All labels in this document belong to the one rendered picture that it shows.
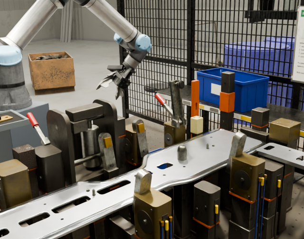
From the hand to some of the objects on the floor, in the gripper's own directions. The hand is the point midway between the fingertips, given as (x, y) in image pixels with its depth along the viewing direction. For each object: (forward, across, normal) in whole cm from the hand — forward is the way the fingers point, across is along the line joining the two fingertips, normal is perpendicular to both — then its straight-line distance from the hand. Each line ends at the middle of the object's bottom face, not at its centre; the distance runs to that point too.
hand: (105, 94), depth 199 cm
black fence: (+39, +88, -75) cm, 122 cm away
